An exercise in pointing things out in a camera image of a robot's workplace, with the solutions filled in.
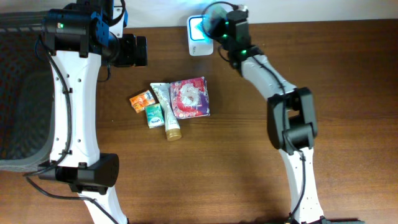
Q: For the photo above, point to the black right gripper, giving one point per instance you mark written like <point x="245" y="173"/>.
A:
<point x="229" y="19"/>

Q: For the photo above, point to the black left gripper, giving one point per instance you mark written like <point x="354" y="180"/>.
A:
<point x="130" y="57"/>

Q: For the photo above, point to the mint green wipes pack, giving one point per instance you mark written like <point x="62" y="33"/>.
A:
<point x="214" y="21"/>

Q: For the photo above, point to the orange tissue pack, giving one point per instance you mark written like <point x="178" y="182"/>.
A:
<point x="141" y="101"/>

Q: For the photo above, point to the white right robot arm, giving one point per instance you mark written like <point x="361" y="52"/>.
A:
<point x="291" y="121"/>

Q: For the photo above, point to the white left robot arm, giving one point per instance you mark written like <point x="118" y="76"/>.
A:
<point x="78" y="40"/>

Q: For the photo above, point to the white barcode scanner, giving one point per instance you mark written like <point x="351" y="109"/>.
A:
<point x="198" y="43"/>

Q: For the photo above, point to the white cream tube gold cap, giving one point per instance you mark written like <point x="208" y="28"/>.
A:
<point x="172" y="127"/>

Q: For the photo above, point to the small teal tissue pack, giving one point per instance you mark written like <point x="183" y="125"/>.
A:
<point x="154" y="116"/>

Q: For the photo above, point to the dark grey plastic basket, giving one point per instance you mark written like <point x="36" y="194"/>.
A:
<point x="27" y="104"/>

